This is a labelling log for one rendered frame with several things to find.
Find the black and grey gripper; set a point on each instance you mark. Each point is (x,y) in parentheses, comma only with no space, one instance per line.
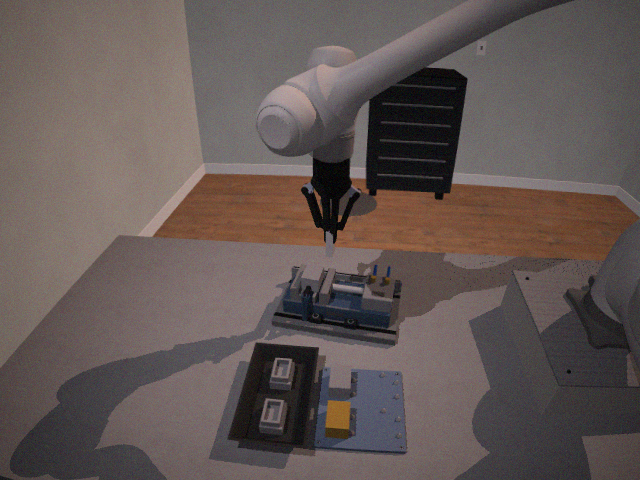
(330,189)

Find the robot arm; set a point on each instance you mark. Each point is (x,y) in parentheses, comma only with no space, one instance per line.
(309,110)

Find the orange-yellow block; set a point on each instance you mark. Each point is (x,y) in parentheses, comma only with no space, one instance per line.
(337,419)

